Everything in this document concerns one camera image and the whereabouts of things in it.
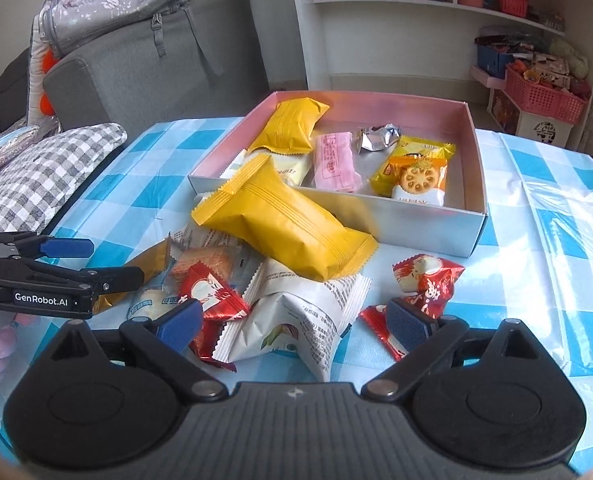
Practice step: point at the pink plastic tray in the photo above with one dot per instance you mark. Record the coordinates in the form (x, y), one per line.
(484, 79)

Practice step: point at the large pink plastic basket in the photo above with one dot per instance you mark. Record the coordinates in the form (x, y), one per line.
(546, 97)

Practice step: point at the patterned fabric pouch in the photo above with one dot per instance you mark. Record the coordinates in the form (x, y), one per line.
(6, 152)

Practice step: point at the pink snack packet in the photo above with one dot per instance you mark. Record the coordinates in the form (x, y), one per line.
(334, 160)

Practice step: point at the red snack packet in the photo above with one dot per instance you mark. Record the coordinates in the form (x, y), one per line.
(426, 272)
(211, 295)

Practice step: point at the large white snack packet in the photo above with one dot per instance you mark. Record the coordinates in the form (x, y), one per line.
(296, 320)

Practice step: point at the blue checkered tablecloth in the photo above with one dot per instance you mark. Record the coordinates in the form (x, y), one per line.
(526, 260)

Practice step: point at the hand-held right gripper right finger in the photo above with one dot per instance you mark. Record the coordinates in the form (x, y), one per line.
(409, 325)

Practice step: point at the yellow chips packet blue label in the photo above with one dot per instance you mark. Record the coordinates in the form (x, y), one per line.
(426, 147)

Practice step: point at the grey floral backpack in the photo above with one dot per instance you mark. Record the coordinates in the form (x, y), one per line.
(106, 5)

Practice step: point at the large yellow snack packet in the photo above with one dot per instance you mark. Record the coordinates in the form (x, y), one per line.
(289, 122)
(276, 220)

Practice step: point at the small white cake packet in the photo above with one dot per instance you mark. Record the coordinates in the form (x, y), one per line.
(149, 300)

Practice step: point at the grey checkered cushion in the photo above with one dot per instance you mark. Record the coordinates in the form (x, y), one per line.
(41, 175)

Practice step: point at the silver foil snack packet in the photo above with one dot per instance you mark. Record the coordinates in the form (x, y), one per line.
(376, 137)

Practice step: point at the white shelf unit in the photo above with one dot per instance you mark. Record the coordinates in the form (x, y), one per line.
(321, 45)

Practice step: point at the blue plastic crate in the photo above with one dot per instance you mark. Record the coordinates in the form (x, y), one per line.
(489, 62)

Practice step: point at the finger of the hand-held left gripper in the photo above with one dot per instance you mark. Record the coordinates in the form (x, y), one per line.
(66, 247)
(121, 277)

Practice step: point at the orange biscuit packet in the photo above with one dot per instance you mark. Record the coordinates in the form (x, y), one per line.
(416, 180)

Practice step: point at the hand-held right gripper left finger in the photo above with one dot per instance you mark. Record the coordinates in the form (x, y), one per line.
(179, 325)

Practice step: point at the small red basket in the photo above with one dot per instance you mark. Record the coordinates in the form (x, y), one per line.
(512, 4)

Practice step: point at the brown gold snack packet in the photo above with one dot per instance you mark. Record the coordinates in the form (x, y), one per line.
(151, 262)

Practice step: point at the pink cardboard box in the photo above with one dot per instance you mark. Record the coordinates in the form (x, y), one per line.
(426, 230)

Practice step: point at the clear cracker packet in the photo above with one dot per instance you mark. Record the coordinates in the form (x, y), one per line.
(201, 257)

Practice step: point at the grey sofa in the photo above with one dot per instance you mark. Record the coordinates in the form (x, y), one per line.
(126, 85)

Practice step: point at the white storage box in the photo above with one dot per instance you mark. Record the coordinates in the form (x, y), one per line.
(536, 132)

